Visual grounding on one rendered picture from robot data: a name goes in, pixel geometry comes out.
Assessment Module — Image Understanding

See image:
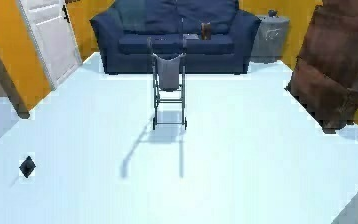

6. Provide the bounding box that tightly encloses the grey laundry hamper cart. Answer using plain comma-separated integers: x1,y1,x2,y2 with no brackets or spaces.
146,35,189,131

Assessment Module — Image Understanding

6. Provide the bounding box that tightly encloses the dark blue sofa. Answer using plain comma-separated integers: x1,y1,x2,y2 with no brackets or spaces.
89,0,262,76

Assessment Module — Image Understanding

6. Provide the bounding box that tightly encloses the white room door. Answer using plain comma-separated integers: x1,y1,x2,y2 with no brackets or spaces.
16,0,84,91

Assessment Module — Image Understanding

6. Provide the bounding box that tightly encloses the small black diamond object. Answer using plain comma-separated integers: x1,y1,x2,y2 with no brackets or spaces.
18,155,37,179

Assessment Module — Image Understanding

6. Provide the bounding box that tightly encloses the brown wooden cupboard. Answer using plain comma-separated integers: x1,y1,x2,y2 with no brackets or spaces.
284,0,358,135

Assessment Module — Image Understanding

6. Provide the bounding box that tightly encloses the black door handle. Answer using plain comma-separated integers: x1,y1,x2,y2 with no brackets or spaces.
62,3,71,24

